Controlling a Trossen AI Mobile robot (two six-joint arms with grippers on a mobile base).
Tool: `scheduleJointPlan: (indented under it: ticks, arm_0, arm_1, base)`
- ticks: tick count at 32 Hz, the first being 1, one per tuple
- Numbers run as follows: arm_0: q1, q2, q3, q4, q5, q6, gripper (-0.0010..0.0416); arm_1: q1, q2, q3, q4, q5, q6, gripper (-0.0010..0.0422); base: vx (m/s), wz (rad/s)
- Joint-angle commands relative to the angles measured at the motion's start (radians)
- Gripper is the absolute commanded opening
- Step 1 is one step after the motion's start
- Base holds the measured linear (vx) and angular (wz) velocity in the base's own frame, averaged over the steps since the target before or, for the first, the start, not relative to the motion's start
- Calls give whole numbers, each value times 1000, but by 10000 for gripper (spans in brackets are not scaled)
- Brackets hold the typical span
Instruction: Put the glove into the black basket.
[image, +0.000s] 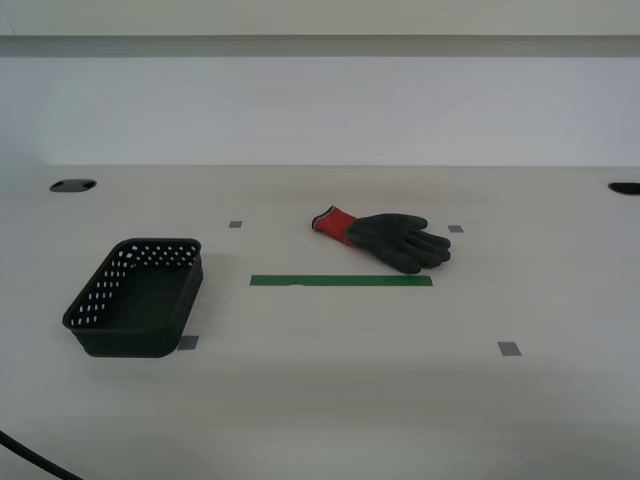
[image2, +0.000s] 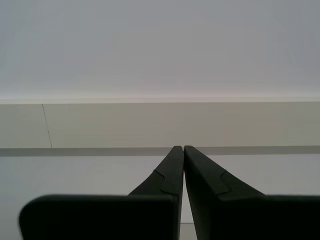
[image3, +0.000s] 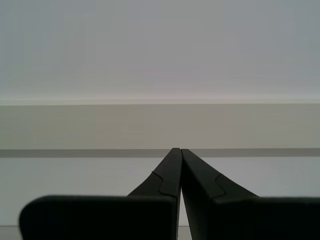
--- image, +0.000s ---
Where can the black perforated plastic basket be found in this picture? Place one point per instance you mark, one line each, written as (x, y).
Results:
(135, 305)

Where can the green tape strip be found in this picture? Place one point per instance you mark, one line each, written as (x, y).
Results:
(340, 280)

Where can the black glove with red cuff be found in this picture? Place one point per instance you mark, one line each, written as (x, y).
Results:
(395, 240)

